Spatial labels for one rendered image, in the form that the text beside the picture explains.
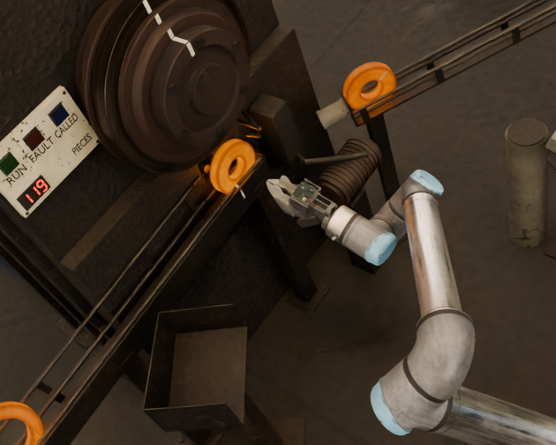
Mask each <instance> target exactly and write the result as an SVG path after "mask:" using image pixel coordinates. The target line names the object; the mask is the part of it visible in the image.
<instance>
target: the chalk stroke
mask: <svg viewBox="0 0 556 445"><path fill-rule="evenodd" d="M143 4H144V5H145V7H146V9H147V12H148V14H149V13H150V12H151V11H152V10H151V8H150V6H149V4H148V2H147V0H144V1H143ZM155 18H156V20H157V22H158V24H159V25H160V24H161V22H162V21H161V19H160V17H159V15H158V14H157V15H156V16H155ZM168 33H169V36H170V38H171V39H172V38H173V37H174V35H173V33H172V31H171V29H169V30H168ZM172 40H173V41H179V42H181V43H184V44H186V43H187V42H188V41H187V40H183V39H180V38H177V37H174V38H173V39H172ZM187 47H188V49H189V50H190V53H191V55H192V57H193V56H194V55H195V53H194V51H193V48H192V46H191V44H190V43H188V44H187Z"/></svg>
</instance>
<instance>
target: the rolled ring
mask: <svg viewBox="0 0 556 445"><path fill-rule="evenodd" d="M2 419H19V420H22V421H23V422H25V424H26V428H27V438H26V443H25V445H35V444H36V442H37V441H38V440H39V439H40V438H41V436H42V435H43V434H44V429H43V424H42V422H41V419H40V418H39V416H38V415H37V414H36V413H35V412H34V411H33V410H32V409H31V408H30V407H28V406H27V405H25V404H22V403H18V402H2V403H0V420H2Z"/></svg>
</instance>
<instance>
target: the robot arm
mask: <svg viewBox="0 0 556 445"><path fill-rule="evenodd" d="M308 182H309V183H311V184H312V185H315V186H316V188H314V187H313V186H311V185H309V184H308ZM267 188H268V190H269V191H270V193H271V194H272V196H273V197H274V199H275V201H276V203H277V204H278V206H279V207H280V208H281V210H282V211H283V212H285V213H286V214H288V215H291V216H293V217H295V216H296V217H299V219H298V220H297V224H298V225H299V226H300V227H301V228H303V227H308V226H313V225H317V224H321V222H322V221H323V222H322V224H321V228H322V229H323V230H325V232H326V235H327V236H329V237H330V238H332V240H333V241H337V242H338V243H340V244H341V245H343V246H345V247H347V248H348V249H350V250H351V251H352V252H354V253H356V254H358V255H359V256H361V257H362V258H364V259H365V260H366V261H368V262H371V263H372V264H374V265H376V266H378V265H381V264H382V263H384V262H385V260H387V258H388V257H389V256H390V254H391V253H392V251H393V250H394V248H395V246H396V243H397V240H399V239H400V238H402V237H403V236H404V234H405V233H406V231H407V233H408V239H409V249H410V255H411V260H412V266H413V271H414V276H415V282H416V287H417V298H418V303H419V309H420V314H421V319H420V320H419V321H418V323H417V327H416V335H417V339H416V342H415V345H414V347H413V349H412V351H411V352H410V353H409V354H408V355H407V356H406V357H405V358H404V359H403V360H402V361H401V362H400V363H399V364H397V365H396V366H395V367H394V368H393V369H392V370H391V371H390V372H389V373H387V374H386V375H385V376H384V377H381V378H380V379H379V382H378V383H377V384H376V385H375V386H374V387H373V388H372V392H371V403H372V408H373V410H374V412H375V414H376V416H377V418H378V419H379V421H380V422H381V424H382V425H383V426H384V427H385V428H386V429H387V430H389V431H390V432H392V433H393V434H397V435H405V434H409V433H410V432H411V430H412V429H414V428H417V429H420V430H423V431H426V432H429V433H436V434H442V435H445V436H447V437H450V438H454V439H456V440H459V441H465V442H467V443H470V444H473V445H556V419H554V418H551V417H548V416H545V415H544V414H541V413H538V412H535V411H531V410H528V409H526V408H523V407H521V406H518V405H515V404H511V403H509V402H506V401H503V400H500V399H498V398H495V397H492V396H488V395H486V394H483V393H480V392H477V391H475V390H473V389H470V388H465V387H463V386H461V385H462V383H463V381H464V379H465V377H466V375H467V373H468V371H469V369H470V364H471V361H472V359H473V354H474V350H475V342H476V338H475V329H474V326H473V322H472V320H471V318H470V317H469V316H468V314H466V313H465V312H463V311H462V307H461V303H460V299H459V295H458V291H457V288H456V283H455V277H454V272H453V269H452V265H451V260H450V257H449V253H448V249H447V242H446V239H445V234H444V230H443V227H442V222H441V219H440V212H439V204H438V200H437V198H438V197H439V196H441V194H442V193H443V191H444V190H443V186H442V185H441V183H440V182H439V181H438V180H437V179H436V178H435V177H434V176H432V175H431V174H429V173H428V172H426V171H423V170H416V171H415V172H414V173H413V174H412V175H410V176H409V178H408V179H407V180H406V181H405V182H404V184H403V185H402V186H401V187H400V188H399V189H398V190H397V192H396V193H395V194H394V195H393V196H392V197H391V199H390V200H388V202H387V203H386V204H385V205H384V206H383V207H382V208H381V210H380V211H379V212H378V213H377V214H376V215H375V216H374V217H373V218H372V219H370V220H367V219H366V218H364V217H362V216H361V215H359V214H358V213H356V212H355V211H353V210H351V209H350V208H348V207H346V206H344V205H342V206H340V207H338V206H337V205H336V204H335V203H334V202H332V201H331V200H329V199H327V198H326V197H324V196H322V195H321V187H319V186H317V185H316V184H314V183H313V182H311V181H309V180H308V179H306V178H305V179H304V182H301V183H300V185H293V184H292V183H291V182H290V181H289V178H288V177H286V176H281V178H280V180H279V179H268V180H267ZM282 191H285V192H287V193H288V194H284V193H283V192H282Z"/></svg>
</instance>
